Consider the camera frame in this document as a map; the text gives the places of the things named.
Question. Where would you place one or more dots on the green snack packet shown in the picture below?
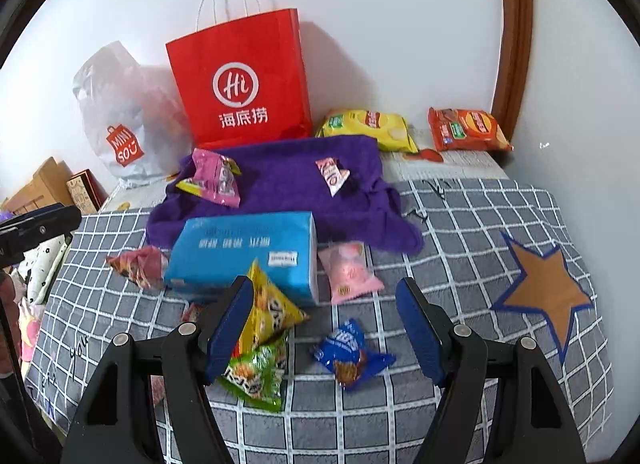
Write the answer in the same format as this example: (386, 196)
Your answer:
(257, 371)

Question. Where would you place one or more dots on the white plastic bag red label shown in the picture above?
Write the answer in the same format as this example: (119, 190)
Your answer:
(110, 94)

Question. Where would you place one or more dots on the brown patterned box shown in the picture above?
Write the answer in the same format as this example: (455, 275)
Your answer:
(87, 191)

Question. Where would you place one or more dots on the pink plush toy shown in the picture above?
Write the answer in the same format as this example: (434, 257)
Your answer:
(30, 329)

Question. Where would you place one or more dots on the red paper bag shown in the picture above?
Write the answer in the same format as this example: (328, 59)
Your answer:
(240, 69)

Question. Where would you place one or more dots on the purple towel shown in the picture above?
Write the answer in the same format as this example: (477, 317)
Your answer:
(285, 184)

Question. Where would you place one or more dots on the brown wooden door frame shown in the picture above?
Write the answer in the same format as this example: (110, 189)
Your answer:
(515, 44)

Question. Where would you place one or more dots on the yellow snack packet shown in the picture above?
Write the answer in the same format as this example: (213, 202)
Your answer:
(272, 316)

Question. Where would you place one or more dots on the blue tissue pack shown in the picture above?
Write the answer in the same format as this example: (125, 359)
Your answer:
(235, 249)

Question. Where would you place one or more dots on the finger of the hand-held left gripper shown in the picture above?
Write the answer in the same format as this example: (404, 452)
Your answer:
(40, 231)

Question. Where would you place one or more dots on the red gold-print snack packet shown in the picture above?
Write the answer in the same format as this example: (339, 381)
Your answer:
(140, 266)

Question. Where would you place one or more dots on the grey checked blanket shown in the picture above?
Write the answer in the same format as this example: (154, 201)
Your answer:
(475, 244)

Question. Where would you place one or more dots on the orange chip bag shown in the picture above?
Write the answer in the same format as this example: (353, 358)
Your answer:
(470, 129)

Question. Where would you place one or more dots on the yellow chip bag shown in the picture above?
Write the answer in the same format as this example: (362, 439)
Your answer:
(370, 127)

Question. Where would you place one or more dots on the blue snack packet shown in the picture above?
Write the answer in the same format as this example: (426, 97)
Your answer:
(345, 349)

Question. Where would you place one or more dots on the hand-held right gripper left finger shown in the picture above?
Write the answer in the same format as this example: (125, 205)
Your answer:
(235, 329)

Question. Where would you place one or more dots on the brown cardboard boxes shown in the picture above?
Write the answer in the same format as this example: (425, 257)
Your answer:
(42, 184)

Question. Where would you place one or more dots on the pink silver snack packet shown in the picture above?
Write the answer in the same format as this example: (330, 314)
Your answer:
(215, 179)

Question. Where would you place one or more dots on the small red snack packet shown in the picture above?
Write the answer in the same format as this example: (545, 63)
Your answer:
(192, 313)

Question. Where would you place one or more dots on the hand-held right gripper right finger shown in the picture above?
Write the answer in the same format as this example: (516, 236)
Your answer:
(417, 334)

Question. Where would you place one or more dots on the pale pink peach-print snack packet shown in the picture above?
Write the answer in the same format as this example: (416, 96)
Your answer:
(347, 271)

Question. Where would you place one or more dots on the white black-dotted cloth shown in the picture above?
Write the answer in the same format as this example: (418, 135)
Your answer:
(45, 264)

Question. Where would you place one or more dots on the small white pink snack packet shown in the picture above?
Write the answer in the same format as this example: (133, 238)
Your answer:
(332, 175)

